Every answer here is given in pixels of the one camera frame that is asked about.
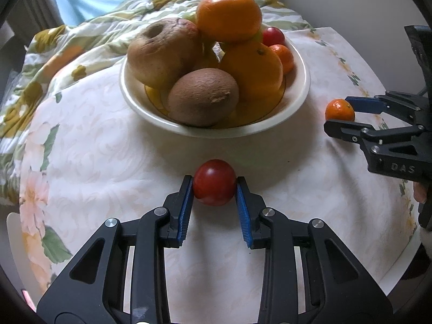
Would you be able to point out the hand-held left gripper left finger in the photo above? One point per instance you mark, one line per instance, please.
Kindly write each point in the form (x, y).
(184, 209)

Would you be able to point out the wrinkled yellow-brown apple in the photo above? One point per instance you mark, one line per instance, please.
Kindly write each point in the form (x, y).
(162, 50)

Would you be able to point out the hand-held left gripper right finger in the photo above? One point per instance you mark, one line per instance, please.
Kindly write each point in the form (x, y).
(243, 209)

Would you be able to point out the person's right hand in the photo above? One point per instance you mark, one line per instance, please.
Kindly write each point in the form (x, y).
(420, 192)

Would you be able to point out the grey curtain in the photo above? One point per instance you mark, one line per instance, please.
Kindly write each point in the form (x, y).
(33, 0)

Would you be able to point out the brown kiwi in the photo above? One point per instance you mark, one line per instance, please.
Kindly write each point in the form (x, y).
(202, 98)

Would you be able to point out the floral white tablecloth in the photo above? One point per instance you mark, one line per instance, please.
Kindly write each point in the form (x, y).
(101, 162)

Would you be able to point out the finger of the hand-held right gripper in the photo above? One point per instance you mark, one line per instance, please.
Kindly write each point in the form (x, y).
(366, 105)
(344, 129)

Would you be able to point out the large mandarin orange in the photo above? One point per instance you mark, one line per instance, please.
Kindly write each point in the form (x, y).
(229, 17)

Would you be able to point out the navel orange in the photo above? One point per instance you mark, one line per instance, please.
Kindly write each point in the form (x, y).
(251, 71)

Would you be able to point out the floral quilted blanket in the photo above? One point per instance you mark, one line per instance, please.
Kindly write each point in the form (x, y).
(54, 50)

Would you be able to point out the cream oval bowl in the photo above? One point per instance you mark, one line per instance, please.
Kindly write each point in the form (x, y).
(297, 84)

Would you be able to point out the small mandarin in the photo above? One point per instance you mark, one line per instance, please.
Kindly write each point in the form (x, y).
(339, 109)
(284, 59)

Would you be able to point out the red cherry tomato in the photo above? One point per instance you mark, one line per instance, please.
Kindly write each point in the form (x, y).
(214, 182)
(273, 36)

